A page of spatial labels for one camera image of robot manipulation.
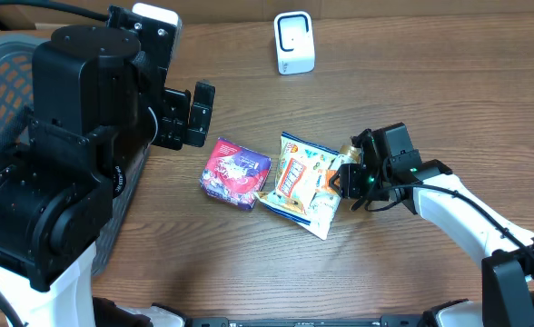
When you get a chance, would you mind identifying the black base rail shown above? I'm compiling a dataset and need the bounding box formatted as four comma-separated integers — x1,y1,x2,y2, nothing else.
186,314,422,327

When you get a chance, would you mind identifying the red purple pad pack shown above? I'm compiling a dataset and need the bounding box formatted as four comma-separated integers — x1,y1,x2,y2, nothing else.
200,138,272,211

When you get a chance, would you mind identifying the grey plastic basket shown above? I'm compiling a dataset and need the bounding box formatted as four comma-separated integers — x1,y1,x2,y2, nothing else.
0,35,150,276

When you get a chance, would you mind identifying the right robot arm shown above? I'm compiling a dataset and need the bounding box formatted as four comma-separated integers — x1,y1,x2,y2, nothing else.
328,123,534,326

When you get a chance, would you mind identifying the white tube gold cap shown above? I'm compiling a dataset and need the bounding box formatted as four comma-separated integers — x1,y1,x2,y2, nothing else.
302,144,363,241

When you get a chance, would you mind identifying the orange Kleenex tissue pack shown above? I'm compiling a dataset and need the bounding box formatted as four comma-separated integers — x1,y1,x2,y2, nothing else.
324,169,341,196

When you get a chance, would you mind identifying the white barcode scanner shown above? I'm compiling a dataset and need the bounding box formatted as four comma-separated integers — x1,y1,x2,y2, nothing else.
273,11,315,75

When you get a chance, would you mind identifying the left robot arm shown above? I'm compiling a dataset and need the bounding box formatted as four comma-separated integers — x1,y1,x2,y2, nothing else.
0,3,215,326

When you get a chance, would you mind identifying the yellow snack bag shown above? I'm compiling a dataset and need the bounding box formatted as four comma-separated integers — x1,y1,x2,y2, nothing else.
254,132,339,225

